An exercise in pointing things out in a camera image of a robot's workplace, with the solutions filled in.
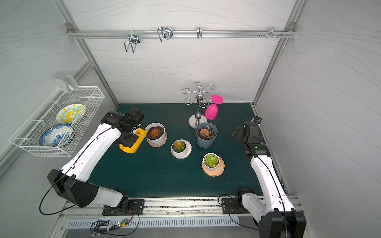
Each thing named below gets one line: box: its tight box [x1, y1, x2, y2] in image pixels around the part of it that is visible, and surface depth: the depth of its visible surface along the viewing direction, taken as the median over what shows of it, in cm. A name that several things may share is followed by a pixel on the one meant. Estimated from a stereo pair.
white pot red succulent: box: [144, 122, 166, 146], surface depth 92 cm
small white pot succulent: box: [170, 138, 192, 160], surface depth 90 cm
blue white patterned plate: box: [39, 123, 74, 147], surface depth 63 cm
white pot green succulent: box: [202, 152, 221, 172], surface depth 82 cm
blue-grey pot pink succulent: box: [195, 122, 218, 149], surface depth 94 cm
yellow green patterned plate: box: [56, 103, 87, 124], surface depth 71 cm
